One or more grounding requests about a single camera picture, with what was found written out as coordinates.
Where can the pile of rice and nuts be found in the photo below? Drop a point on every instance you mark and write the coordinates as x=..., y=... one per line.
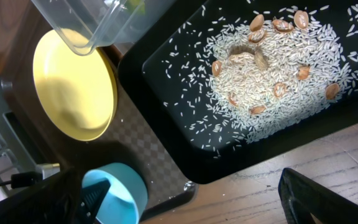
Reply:
x=240, y=79

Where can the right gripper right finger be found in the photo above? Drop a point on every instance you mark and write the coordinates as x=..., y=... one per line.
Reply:
x=304, y=200

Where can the clear plastic waste bin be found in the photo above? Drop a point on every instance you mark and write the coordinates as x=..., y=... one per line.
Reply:
x=85, y=25

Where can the black rectangular tray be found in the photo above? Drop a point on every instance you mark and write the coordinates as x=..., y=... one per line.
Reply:
x=140, y=72

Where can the light blue bowl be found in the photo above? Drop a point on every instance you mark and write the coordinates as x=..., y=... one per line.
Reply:
x=126, y=197

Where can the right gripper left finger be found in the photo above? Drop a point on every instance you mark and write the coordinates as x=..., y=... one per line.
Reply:
x=56, y=199

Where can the dark brown serving tray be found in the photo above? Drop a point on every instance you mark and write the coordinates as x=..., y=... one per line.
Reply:
x=128, y=139

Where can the yellow round plate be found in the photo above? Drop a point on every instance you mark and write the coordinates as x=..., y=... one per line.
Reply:
x=78, y=93

